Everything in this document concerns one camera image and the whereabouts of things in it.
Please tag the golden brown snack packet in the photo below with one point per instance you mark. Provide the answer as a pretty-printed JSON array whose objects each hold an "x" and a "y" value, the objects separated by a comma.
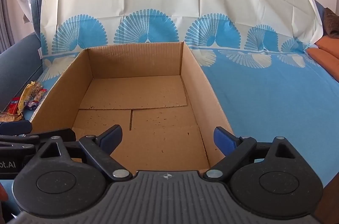
[{"x": 9, "y": 117}]

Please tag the blue fan printed cloth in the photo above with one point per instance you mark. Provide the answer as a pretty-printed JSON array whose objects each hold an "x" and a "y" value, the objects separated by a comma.
[{"x": 264, "y": 96}]

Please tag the yellow snack packet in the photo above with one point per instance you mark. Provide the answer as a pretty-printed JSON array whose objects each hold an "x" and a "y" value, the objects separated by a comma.
[{"x": 25, "y": 95}]

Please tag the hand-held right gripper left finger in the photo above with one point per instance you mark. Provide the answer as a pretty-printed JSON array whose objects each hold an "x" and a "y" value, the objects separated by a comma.
[{"x": 114, "y": 135}]

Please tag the brown cloth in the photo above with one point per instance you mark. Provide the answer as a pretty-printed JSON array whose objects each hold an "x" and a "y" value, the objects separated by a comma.
[{"x": 332, "y": 22}]

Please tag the small red snack packet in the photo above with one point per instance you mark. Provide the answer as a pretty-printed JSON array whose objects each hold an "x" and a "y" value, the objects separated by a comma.
[{"x": 13, "y": 106}]

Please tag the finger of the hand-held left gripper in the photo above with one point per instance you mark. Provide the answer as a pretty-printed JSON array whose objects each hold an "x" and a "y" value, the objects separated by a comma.
[
  {"x": 53, "y": 137},
  {"x": 16, "y": 127}
]

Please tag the blue sofa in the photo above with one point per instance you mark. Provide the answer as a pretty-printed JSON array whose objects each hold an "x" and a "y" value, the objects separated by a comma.
[{"x": 16, "y": 62}]

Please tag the brown cardboard box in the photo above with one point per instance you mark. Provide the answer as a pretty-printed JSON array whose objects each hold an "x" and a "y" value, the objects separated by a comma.
[{"x": 132, "y": 96}]

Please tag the purple snack packet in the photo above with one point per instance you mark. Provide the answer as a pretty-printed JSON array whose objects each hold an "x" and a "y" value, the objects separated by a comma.
[{"x": 31, "y": 105}]

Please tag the grey curtain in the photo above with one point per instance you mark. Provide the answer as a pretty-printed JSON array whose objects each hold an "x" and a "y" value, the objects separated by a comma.
[{"x": 5, "y": 14}]

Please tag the orange cushion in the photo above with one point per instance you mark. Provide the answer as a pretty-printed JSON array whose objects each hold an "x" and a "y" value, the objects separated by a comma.
[
  {"x": 328, "y": 45},
  {"x": 323, "y": 62}
]

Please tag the clear nut bar packet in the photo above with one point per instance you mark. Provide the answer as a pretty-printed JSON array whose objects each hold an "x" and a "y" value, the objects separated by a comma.
[
  {"x": 41, "y": 95},
  {"x": 37, "y": 90}
]

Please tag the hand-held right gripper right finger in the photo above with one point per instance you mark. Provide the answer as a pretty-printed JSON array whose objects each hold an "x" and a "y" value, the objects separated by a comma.
[{"x": 224, "y": 139}]

